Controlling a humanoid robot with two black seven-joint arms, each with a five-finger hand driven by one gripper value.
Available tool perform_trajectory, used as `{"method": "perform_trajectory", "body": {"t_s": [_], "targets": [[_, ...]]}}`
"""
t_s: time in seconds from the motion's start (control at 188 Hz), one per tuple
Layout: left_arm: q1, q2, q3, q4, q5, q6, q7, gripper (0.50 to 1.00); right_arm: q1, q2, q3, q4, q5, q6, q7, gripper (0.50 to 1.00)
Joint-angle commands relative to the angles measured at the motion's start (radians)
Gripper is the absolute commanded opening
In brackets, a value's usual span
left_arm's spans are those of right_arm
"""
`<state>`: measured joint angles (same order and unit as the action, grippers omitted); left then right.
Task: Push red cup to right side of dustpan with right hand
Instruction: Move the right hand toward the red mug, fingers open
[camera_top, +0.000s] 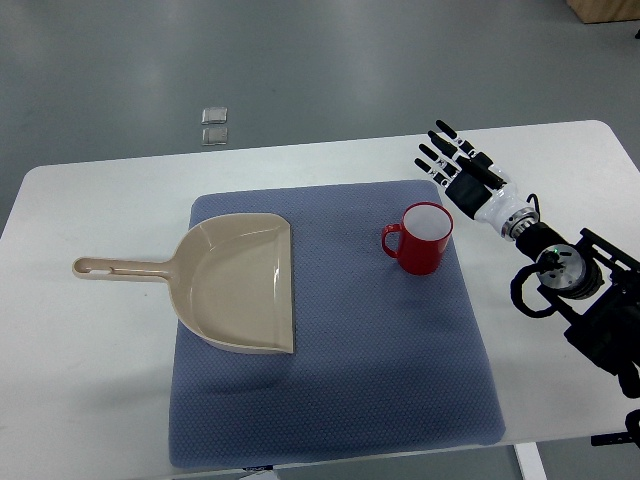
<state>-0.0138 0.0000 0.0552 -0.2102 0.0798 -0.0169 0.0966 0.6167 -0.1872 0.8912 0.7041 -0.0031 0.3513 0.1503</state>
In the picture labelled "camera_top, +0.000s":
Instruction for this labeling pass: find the blue grey mat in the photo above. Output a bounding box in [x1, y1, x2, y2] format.
[169, 180, 505, 468]

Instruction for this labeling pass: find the white table leg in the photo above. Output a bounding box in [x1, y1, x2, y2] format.
[514, 442, 547, 480]

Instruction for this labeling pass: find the red cup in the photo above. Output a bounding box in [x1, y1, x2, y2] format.
[381, 202, 454, 276]

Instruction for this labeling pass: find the upper metal floor plate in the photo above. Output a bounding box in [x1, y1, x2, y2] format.
[201, 106, 228, 125]

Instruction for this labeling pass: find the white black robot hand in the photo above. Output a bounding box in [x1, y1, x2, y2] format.
[414, 120, 540, 241]

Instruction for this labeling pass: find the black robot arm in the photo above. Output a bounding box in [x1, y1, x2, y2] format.
[508, 194, 639, 399]

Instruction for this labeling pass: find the wooden box corner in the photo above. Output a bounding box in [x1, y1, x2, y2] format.
[566, 0, 639, 24]

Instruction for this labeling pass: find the beige plastic dustpan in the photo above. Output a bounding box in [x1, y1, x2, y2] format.
[72, 213, 295, 354]

